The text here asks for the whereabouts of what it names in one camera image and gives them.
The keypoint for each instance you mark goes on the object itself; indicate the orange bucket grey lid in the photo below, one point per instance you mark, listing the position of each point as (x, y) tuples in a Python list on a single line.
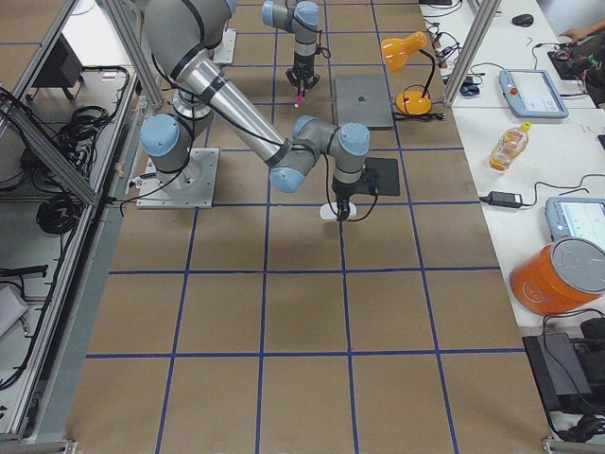
[(563, 275)]

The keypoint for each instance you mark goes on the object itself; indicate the blue teach pendant near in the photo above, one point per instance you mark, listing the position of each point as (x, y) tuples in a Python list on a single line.
[(576, 217)]

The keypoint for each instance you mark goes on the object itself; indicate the black computer mouse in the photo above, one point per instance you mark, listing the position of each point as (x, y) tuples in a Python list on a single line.
[(523, 20)]

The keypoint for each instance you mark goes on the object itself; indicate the pink marker pen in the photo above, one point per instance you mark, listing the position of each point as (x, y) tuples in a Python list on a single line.
[(299, 98)]

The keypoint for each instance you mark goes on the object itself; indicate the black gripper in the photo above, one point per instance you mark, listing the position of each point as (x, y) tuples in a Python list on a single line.
[(302, 71), (342, 195)]

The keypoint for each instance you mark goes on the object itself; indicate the black box device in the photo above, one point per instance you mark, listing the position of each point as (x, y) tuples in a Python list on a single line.
[(569, 372)]

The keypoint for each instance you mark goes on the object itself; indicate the yellow drink bottle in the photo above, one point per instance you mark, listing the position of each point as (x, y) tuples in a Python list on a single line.
[(509, 146)]

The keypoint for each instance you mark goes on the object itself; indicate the aluminium frame post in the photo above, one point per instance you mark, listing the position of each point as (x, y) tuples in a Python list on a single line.
[(472, 42)]

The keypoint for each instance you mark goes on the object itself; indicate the blue teach pendant far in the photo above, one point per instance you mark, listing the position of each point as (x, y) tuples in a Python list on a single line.
[(531, 94)]

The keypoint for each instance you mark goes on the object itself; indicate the black power adapter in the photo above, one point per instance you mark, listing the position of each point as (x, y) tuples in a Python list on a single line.
[(504, 199)]

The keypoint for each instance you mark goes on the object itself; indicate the blue teach pendant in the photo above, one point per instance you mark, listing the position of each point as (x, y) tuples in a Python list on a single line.
[(531, 94), (576, 217)]

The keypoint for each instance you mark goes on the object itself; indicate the white computer mouse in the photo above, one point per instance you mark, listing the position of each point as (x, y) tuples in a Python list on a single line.
[(328, 211)]

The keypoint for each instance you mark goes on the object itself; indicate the silver laptop notebook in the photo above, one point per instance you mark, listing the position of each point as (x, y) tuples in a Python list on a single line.
[(363, 99)]

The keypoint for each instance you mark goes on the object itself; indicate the black mousepad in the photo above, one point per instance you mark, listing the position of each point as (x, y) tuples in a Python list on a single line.
[(381, 176)]

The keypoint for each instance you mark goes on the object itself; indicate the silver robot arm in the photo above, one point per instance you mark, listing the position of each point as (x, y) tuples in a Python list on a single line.
[(181, 36), (301, 19)]

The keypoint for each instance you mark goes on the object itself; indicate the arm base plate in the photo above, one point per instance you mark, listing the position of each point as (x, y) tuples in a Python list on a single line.
[(194, 187), (223, 54)]

